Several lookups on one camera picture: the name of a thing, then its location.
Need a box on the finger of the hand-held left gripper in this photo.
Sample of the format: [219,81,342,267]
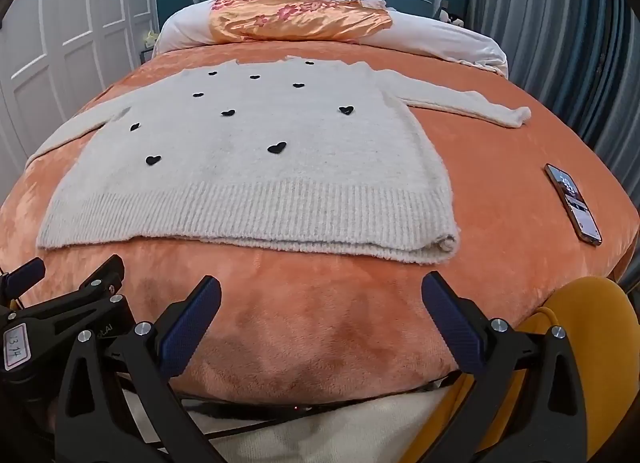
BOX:
[20,254,126,334]
[0,257,47,305]

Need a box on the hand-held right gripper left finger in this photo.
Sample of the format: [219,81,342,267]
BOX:
[54,274,223,463]

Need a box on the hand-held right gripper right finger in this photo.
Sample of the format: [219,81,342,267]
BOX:
[421,270,588,463]

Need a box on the cream sweater with black hearts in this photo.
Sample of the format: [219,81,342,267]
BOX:
[25,56,532,264]

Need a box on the orange plush blanket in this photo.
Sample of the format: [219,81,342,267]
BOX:
[0,40,640,399]

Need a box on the mustard yellow cloth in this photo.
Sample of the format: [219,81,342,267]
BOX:
[400,275,637,463]

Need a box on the white fleece cloth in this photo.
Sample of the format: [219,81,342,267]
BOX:
[170,385,451,463]

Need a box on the black smartphone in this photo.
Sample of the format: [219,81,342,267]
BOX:
[544,163,603,247]

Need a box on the white panelled wardrobe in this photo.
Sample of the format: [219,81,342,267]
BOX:
[0,0,157,164]

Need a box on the grey curtain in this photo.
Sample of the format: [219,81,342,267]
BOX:
[462,0,640,194]

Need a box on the orange floral satin pillow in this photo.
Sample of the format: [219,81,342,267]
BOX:
[207,0,393,41]

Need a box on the black cable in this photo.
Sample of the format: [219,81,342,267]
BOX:
[107,373,458,446]

